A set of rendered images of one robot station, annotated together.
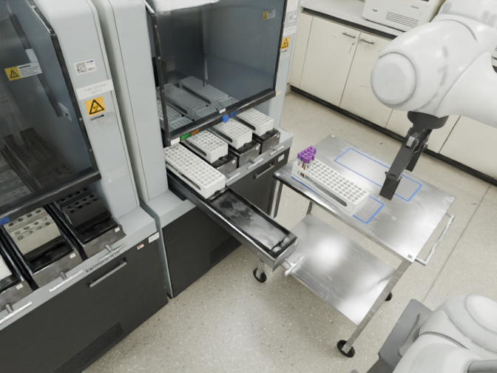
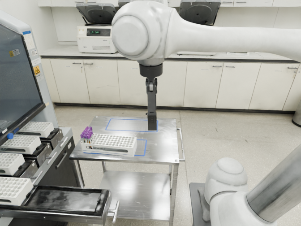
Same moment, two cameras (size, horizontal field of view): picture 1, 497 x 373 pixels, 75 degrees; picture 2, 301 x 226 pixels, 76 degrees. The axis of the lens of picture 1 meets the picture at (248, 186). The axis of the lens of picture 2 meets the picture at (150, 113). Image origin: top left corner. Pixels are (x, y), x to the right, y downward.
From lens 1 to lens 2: 0.18 m
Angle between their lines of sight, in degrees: 31
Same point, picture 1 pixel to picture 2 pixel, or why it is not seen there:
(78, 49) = not seen: outside the picture
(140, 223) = not seen: outside the picture
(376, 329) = (177, 214)
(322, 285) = (136, 210)
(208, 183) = (16, 192)
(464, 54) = (164, 9)
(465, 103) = (178, 40)
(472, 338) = (233, 183)
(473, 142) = (163, 94)
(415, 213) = (164, 136)
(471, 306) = (222, 166)
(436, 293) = (190, 173)
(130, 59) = not seen: outside the picture
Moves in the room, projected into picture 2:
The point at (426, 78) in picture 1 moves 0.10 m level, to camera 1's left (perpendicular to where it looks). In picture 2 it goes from (152, 26) to (98, 30)
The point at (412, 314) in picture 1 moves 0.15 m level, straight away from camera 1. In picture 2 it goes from (195, 192) to (195, 170)
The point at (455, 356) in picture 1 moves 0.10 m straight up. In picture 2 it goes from (237, 199) to (245, 178)
